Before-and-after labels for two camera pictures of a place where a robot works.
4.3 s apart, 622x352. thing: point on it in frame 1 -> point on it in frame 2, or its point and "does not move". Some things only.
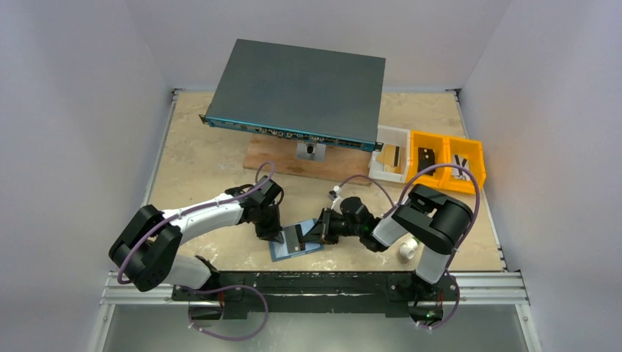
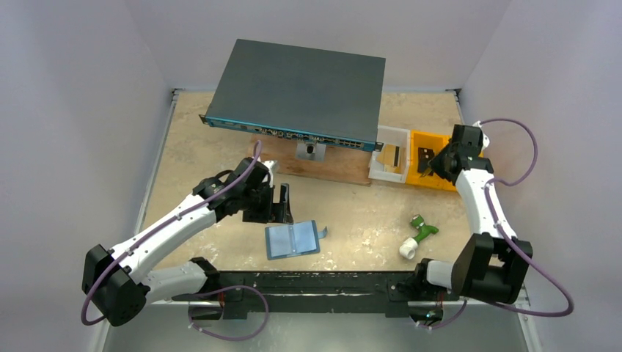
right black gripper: x=326 y=225 -> x=441 y=158
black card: x=291 y=239 -> x=423 y=158
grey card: x=396 y=156 does not move
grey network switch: x=301 y=94 does not move
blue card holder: x=279 y=250 does not move
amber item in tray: x=386 y=157 does not move
